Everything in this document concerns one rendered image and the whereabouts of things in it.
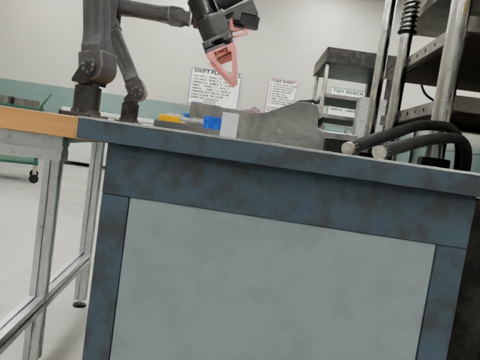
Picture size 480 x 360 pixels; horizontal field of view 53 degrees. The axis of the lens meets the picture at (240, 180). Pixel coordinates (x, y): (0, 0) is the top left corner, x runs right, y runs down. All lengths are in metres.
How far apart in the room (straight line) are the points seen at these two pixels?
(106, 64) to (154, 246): 0.50
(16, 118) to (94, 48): 0.32
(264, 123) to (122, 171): 0.66
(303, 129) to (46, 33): 8.47
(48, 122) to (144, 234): 0.27
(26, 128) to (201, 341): 0.49
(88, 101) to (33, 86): 8.44
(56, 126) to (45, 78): 8.63
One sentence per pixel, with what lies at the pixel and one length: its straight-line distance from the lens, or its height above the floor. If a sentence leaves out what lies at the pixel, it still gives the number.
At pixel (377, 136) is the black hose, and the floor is 0.85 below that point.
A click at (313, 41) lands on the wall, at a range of 8.92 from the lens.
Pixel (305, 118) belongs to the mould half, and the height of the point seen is 0.89.
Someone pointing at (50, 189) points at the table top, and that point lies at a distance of 1.54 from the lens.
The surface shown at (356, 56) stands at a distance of 6.09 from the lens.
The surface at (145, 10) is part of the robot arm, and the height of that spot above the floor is 1.20.
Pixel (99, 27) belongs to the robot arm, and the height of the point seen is 1.01.
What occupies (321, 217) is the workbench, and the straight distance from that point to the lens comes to 0.83.
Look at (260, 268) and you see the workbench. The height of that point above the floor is 0.58.
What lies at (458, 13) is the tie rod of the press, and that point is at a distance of 1.68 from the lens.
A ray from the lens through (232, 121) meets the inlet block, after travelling 1.06.
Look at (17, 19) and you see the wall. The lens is 9.92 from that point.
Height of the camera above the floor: 0.80
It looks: 5 degrees down
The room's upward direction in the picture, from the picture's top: 8 degrees clockwise
